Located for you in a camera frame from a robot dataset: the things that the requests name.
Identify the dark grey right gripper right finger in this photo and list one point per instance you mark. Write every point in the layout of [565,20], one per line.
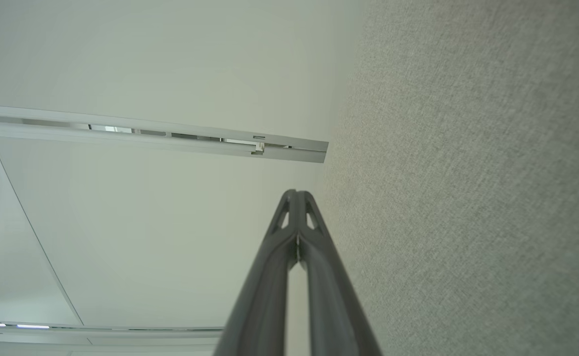
[334,306]

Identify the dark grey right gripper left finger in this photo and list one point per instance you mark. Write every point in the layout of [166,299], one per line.
[265,306]

